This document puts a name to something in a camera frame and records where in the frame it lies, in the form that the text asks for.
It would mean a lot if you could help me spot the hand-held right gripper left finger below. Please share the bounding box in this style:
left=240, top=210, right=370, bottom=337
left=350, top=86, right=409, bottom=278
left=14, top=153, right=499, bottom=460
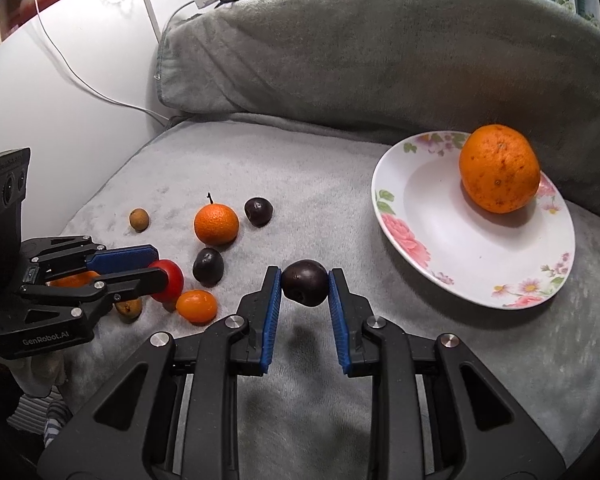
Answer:
left=36, top=266, right=285, bottom=480

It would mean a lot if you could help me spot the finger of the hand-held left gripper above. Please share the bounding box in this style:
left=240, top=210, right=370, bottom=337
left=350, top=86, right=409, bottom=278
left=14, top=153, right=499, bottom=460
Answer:
left=27, top=234, right=160, bottom=281
left=20, top=266, right=168, bottom=318

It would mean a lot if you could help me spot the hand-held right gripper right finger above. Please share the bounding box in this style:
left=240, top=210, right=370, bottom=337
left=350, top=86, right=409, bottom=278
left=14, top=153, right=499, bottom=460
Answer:
left=328, top=268, right=566, bottom=480

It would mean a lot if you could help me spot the red tomato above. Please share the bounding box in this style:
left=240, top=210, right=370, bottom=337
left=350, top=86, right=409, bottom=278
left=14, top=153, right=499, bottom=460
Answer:
left=147, top=259, right=185, bottom=303

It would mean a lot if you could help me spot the dark purple plum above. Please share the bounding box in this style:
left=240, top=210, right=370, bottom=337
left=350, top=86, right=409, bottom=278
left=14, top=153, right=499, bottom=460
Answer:
left=244, top=197, right=274, bottom=227
left=281, top=259, right=329, bottom=308
left=192, top=247, right=225, bottom=283

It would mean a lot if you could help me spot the pale orange persimmon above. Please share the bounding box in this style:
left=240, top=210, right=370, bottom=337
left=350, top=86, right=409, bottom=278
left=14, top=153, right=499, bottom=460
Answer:
left=50, top=271, right=101, bottom=289

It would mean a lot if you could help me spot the small orange kumquat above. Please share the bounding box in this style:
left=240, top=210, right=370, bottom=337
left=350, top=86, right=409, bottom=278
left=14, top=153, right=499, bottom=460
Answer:
left=175, top=290, right=218, bottom=324

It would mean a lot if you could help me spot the small mandarin with stem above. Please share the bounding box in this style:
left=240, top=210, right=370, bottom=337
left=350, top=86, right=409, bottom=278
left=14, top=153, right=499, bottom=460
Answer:
left=194, top=191, right=240, bottom=246

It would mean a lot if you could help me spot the white floral plate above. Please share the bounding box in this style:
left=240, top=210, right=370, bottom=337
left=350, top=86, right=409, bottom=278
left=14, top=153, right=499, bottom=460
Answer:
left=371, top=131, right=577, bottom=309

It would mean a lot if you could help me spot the person's left forearm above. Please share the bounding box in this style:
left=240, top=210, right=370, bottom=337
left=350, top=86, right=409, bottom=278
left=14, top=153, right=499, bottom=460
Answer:
left=7, top=392, right=75, bottom=448

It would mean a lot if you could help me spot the person's left hand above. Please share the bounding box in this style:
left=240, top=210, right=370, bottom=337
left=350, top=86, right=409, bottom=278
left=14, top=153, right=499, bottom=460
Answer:
left=10, top=345, right=68, bottom=398

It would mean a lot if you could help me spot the large speckled orange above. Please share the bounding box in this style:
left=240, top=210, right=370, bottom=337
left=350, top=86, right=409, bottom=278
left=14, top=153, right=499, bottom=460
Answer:
left=458, top=124, right=541, bottom=214

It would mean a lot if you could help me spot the grey pillow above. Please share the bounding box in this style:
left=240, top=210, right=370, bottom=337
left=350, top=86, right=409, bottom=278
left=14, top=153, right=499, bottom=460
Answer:
left=156, top=0, right=600, bottom=221

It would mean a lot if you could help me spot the white cable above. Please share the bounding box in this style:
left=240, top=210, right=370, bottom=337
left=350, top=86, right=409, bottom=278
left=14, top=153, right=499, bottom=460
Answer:
left=30, top=0, right=173, bottom=123

